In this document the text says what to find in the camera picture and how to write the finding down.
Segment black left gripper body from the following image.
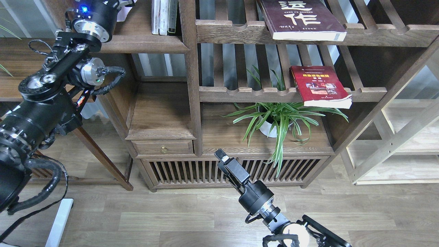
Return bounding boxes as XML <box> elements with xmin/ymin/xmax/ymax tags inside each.
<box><xmin>73</xmin><ymin>0</ymin><xmax>134</xmax><ymax>43</ymax></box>

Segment white base post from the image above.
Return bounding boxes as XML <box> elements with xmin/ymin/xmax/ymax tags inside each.
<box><xmin>45</xmin><ymin>198</ymin><xmax>74</xmax><ymax>247</ymax></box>

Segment dark wooden bookshelf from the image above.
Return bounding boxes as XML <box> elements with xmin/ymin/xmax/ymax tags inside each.
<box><xmin>97</xmin><ymin>0</ymin><xmax>438</xmax><ymax>192</ymax></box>

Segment right slatted cabinet door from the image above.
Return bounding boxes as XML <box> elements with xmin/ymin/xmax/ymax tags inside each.
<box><xmin>237</xmin><ymin>156</ymin><xmax>328</xmax><ymax>186</ymax></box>

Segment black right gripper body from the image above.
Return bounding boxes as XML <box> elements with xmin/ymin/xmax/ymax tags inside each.
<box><xmin>218</xmin><ymin>158</ymin><xmax>275</xmax><ymax>217</ymax></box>

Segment white plant pot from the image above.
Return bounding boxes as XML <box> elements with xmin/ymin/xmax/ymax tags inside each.
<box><xmin>259</xmin><ymin>114</ymin><xmax>277</xmax><ymax>138</ymax></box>

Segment white upright book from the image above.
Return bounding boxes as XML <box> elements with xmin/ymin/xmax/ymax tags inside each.
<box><xmin>159</xmin><ymin>0</ymin><xmax>170</xmax><ymax>36</ymax></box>
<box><xmin>152</xmin><ymin>0</ymin><xmax>161</xmax><ymax>35</ymax></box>

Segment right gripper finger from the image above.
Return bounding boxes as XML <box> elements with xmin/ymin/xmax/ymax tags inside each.
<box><xmin>214</xmin><ymin>149</ymin><xmax>229</xmax><ymax>164</ymax></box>

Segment green spider plant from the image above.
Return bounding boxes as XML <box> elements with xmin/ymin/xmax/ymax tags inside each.
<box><xmin>221</xmin><ymin>65</ymin><xmax>349</xmax><ymax>178</ymax></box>

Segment white upright book middle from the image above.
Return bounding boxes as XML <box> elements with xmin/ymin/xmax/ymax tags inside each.
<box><xmin>159</xmin><ymin>0</ymin><xmax>170</xmax><ymax>36</ymax></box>

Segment light wooden shelf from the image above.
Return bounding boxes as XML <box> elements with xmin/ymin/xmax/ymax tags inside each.
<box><xmin>341</xmin><ymin>51</ymin><xmax>439</xmax><ymax>185</ymax></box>

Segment left slatted cabinet door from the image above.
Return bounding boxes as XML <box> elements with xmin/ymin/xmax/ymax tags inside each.
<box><xmin>141</xmin><ymin>159</ymin><xmax>230</xmax><ymax>189</ymax></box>

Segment slatted cabinet door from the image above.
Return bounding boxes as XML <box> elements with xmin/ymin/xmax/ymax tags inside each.
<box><xmin>141</xmin><ymin>159</ymin><xmax>230</xmax><ymax>189</ymax></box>
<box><xmin>237</xmin><ymin>156</ymin><xmax>328</xmax><ymax>186</ymax></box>

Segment white upright book left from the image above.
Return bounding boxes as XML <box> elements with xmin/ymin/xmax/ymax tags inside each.
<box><xmin>152</xmin><ymin>0</ymin><xmax>161</xmax><ymax>35</ymax></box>

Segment dark upright book right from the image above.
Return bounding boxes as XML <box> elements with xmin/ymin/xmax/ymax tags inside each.
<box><xmin>168</xmin><ymin>0</ymin><xmax>182</xmax><ymax>36</ymax></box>

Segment green leaves at left edge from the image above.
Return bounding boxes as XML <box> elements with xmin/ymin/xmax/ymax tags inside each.
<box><xmin>0</xmin><ymin>14</ymin><xmax>23</xmax><ymax>78</ymax></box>

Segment maroon book with white characters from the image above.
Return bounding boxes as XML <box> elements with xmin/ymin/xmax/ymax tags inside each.
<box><xmin>257</xmin><ymin>0</ymin><xmax>347</xmax><ymax>41</ymax></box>

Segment white paperback book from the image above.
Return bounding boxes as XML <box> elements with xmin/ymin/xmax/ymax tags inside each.
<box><xmin>117</xmin><ymin>0</ymin><xmax>137</xmax><ymax>22</ymax></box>

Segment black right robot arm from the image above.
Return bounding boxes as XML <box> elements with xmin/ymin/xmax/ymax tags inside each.
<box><xmin>215</xmin><ymin>149</ymin><xmax>350</xmax><ymax>247</ymax></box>

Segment dark slatted wooden rack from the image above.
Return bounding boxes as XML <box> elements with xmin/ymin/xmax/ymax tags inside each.
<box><xmin>0</xmin><ymin>118</ymin><xmax>79</xmax><ymax>190</ymax></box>

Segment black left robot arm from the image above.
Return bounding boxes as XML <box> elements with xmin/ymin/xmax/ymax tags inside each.
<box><xmin>1</xmin><ymin>0</ymin><xmax>135</xmax><ymax>215</ymax></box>

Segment red cover book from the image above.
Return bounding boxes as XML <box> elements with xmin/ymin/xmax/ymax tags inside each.
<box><xmin>290</xmin><ymin>66</ymin><xmax>352</xmax><ymax>109</ymax></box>

